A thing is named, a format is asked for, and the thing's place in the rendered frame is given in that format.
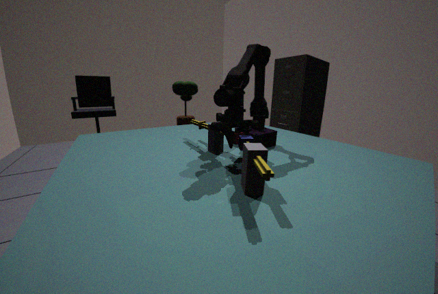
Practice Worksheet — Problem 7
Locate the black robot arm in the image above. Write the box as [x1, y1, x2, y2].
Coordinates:
[214, 44, 271, 130]

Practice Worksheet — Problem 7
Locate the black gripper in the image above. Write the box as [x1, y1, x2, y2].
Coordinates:
[210, 106, 259, 148]

